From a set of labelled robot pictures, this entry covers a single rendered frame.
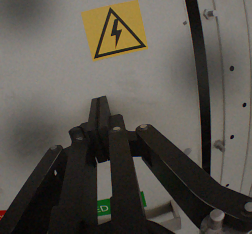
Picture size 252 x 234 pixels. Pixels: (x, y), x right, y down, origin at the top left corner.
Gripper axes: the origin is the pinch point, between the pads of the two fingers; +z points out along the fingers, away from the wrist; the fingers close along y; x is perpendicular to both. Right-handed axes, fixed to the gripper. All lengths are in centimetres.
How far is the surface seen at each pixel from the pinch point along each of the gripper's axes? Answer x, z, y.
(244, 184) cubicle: -24.0, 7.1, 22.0
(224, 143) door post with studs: -11.8, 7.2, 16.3
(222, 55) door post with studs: 2.1, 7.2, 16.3
